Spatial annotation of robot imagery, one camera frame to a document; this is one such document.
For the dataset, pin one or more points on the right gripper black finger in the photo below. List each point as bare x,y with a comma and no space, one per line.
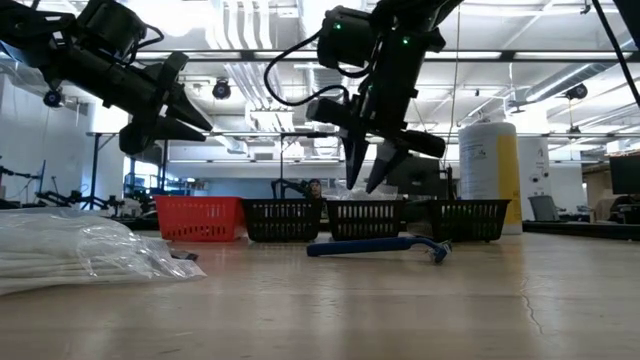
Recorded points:
356,157
389,162

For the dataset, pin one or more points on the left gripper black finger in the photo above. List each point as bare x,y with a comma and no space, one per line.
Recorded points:
175,131
189,111

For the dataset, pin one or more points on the clear bag white cotton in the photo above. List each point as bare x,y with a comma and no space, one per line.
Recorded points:
75,255
340,195

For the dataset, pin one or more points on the blue disposable razor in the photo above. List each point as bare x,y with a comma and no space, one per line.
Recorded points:
370,246

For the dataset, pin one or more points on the dark navy shave sachet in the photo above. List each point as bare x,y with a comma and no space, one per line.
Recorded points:
185,255

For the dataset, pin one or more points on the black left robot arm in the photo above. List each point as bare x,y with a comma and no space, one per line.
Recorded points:
60,45

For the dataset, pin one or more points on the background black robot arm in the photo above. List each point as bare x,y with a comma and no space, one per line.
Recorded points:
290,187
75,199

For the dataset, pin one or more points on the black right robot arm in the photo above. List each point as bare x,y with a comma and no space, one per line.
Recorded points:
400,55

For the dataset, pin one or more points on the black computer monitor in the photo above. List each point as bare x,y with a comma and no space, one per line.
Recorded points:
625,175
425,177

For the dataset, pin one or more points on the black ceiling spotlight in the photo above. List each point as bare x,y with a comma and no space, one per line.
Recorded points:
52,98
221,89
576,91

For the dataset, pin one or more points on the person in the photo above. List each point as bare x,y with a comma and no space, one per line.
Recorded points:
315,189

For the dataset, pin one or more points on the black plastic basket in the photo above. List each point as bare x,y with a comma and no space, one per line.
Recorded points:
465,220
282,220
365,220

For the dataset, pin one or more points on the red plastic basket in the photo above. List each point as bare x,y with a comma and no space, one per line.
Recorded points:
197,217

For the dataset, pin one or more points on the white yellow wipes canister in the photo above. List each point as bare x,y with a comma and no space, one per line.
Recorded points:
507,175

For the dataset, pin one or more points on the grey office chair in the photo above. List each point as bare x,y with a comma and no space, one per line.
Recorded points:
544,207

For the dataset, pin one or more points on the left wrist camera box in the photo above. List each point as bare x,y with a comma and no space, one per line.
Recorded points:
174,70

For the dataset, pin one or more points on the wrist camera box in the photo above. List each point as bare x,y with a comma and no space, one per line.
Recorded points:
174,70
327,111

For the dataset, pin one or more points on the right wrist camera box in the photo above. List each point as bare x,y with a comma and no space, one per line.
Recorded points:
327,111

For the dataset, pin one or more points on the black background workstation frame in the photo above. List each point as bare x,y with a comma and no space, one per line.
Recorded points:
281,160

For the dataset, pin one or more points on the black aluminium table frame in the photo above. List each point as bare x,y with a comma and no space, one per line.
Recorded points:
575,231

